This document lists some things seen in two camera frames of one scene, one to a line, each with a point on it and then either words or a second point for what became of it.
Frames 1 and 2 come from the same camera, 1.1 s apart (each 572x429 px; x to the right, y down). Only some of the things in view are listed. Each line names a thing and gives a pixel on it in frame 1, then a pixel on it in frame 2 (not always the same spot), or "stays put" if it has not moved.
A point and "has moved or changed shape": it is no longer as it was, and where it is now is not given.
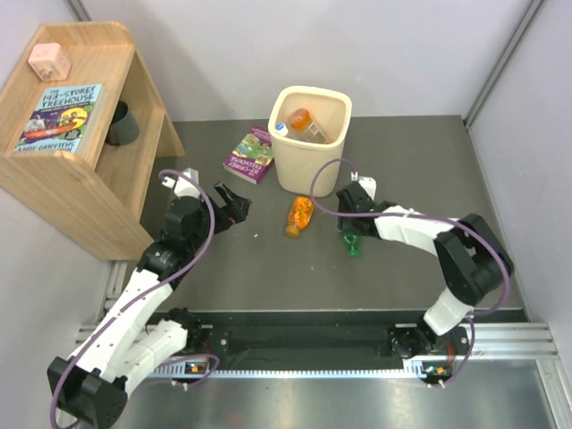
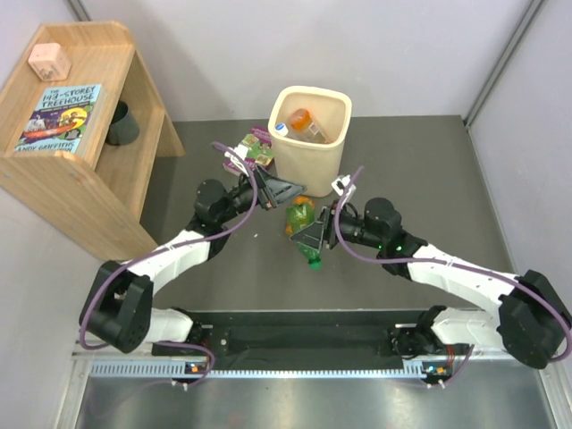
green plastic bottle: [353, 244] has moved or changed shape
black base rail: [370, 334] stays put
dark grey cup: [124, 128] stays put
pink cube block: [49, 62] stays put
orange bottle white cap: [300, 120] stays put
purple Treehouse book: [252, 156] stays put
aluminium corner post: [533, 11] stays put
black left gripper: [235, 212] to [276, 189]
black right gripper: [344, 226] to [312, 235]
